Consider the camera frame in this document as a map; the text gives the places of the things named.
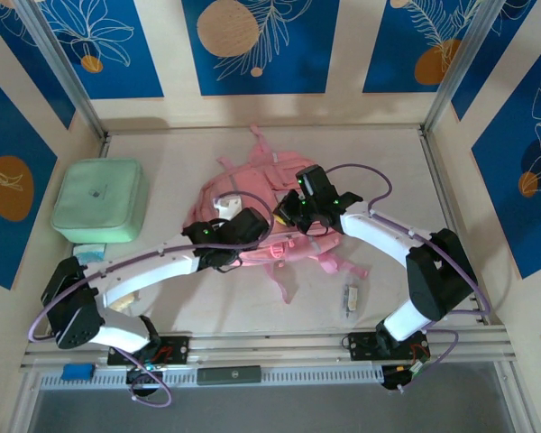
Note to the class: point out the pink school backpack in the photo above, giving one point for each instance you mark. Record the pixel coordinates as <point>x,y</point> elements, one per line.
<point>252,176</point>

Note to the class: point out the clear stationery pouch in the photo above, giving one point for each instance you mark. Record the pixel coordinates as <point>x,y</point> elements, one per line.
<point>352,297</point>

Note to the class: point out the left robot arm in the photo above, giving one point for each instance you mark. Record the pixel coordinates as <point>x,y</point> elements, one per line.
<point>153,275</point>

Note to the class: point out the blue tissue pack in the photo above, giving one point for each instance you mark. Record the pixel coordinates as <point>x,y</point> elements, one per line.
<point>90,253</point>

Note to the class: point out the mint green square case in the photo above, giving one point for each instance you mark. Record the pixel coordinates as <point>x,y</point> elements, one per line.
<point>94,203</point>

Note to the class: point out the dark grey bar device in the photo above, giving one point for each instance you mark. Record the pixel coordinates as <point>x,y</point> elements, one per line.
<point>229,375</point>

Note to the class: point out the small blue block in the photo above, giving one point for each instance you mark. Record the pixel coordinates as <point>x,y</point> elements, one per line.
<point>77,371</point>

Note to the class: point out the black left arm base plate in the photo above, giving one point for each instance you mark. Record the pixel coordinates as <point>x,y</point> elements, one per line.
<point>176,349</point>

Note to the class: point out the aluminium front rail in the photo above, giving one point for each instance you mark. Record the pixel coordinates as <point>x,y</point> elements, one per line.
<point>270,349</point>

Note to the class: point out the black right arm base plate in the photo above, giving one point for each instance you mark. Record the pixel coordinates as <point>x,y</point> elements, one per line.
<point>360,345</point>

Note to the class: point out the aluminium frame post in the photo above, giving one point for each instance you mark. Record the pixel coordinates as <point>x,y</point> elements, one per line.
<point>461,67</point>
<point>62,67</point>

